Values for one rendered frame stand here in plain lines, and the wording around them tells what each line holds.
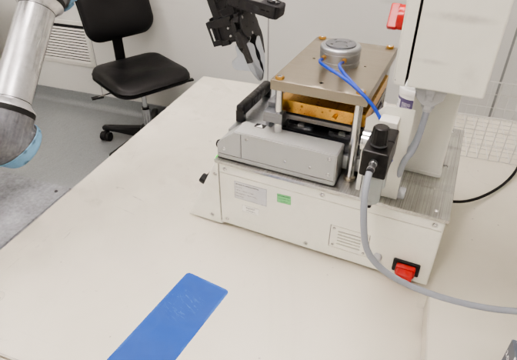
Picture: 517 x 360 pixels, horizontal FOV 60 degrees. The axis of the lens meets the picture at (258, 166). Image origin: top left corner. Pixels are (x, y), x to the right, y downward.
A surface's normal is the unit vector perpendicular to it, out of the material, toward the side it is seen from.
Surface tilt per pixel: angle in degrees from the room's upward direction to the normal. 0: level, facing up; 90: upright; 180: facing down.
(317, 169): 90
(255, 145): 90
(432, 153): 90
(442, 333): 0
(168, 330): 0
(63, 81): 90
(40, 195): 0
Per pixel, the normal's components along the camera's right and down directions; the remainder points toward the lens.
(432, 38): -0.42, 0.50
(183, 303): 0.00, -0.83
